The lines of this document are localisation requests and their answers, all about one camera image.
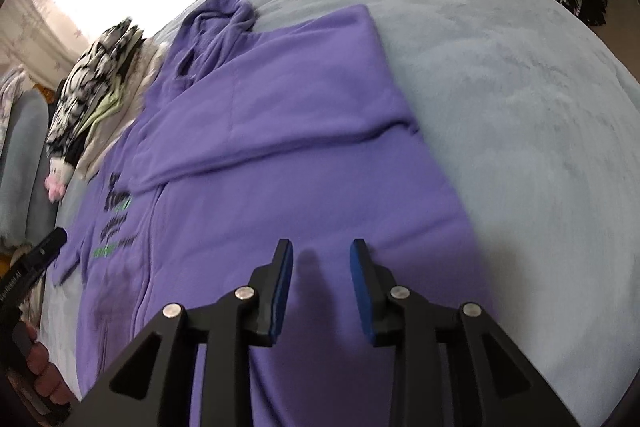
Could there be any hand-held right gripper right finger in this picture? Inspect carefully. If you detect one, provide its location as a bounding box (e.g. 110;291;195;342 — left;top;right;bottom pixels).
350;238;583;427

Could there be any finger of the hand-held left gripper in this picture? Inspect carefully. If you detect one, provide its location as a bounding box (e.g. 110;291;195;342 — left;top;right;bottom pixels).
22;227;68;270

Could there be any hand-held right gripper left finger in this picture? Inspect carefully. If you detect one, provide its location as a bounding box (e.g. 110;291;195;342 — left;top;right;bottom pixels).
67;238;295;427

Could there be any purple hoodie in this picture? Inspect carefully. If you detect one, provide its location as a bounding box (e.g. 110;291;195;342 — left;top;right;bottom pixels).
47;0;493;427

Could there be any person's left hand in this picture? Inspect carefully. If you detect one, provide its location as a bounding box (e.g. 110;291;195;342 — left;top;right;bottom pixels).
22;324;81;408

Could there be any white pink soft toy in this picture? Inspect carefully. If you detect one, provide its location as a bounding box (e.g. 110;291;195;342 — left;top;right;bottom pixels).
44;156;77;202

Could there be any grey blue plush cushion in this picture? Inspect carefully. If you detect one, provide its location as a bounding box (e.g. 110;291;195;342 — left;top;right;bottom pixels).
0;89;58;250

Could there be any light green folded garment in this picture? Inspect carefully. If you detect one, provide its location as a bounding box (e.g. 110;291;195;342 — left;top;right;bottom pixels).
75;88;125;142

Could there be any black white patterned folded garment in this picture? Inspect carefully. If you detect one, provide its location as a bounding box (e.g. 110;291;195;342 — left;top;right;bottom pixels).
45;18;146;158

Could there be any grey blue bed blanket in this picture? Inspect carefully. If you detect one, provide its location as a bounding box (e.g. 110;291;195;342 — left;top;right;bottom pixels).
37;0;640;427

